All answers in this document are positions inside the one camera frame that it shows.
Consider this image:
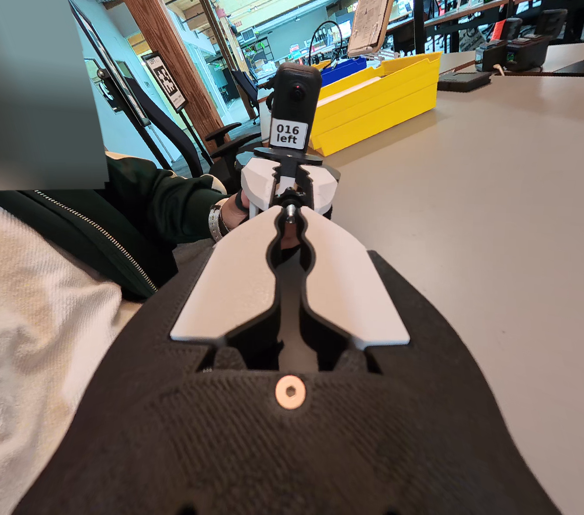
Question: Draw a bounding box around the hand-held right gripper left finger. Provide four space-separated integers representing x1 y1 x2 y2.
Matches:
170 207 279 342

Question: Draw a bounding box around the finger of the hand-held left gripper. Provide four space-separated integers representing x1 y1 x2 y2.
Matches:
301 167 338 219
240 160 279 216

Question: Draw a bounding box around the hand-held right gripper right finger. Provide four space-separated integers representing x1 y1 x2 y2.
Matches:
299 206 411 349

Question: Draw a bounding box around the black knob bolt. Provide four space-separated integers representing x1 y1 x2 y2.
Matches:
279 187 305 223

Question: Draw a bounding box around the yellow plastic bin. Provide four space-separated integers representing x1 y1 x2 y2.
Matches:
310 51 442 156

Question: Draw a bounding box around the person's left forearm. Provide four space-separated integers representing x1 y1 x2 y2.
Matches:
105 152 229 246

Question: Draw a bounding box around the grey desk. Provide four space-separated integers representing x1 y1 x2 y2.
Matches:
173 42 584 515

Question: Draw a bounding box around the person's left hand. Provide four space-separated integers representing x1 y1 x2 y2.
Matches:
221 192 252 231

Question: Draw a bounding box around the metal wristwatch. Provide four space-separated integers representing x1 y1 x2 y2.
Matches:
207 204 229 242

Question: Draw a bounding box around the blue plastic bin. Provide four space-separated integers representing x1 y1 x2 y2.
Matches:
319 56 368 86

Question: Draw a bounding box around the black office chair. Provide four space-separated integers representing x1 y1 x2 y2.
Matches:
123 77 263 194

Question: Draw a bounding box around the framed marker sign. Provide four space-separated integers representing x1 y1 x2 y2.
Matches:
141 51 189 114

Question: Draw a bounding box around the black foam pad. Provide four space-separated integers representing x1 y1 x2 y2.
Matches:
437 70 493 92

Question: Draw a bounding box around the black framed glass door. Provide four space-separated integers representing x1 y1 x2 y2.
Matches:
68 0 160 159

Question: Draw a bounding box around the white shirt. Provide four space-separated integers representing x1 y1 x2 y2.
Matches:
0 209 142 497

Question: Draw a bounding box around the black charger dock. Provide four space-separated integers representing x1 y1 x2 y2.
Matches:
474 9 568 72

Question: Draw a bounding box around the black cable loop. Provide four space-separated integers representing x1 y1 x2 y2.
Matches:
309 20 345 66

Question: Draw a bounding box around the thin wooden post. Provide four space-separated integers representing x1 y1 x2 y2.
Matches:
187 0 242 64

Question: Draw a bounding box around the thick wooden post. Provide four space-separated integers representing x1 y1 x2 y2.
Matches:
84 0 226 141

